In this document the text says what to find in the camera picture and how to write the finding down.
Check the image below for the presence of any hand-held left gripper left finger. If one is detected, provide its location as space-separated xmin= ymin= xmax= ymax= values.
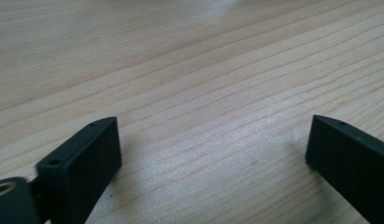
xmin=36 ymin=116 xmax=123 ymax=224

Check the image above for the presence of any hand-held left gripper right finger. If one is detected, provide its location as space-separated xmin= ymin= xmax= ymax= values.
xmin=305 ymin=114 xmax=384 ymax=224

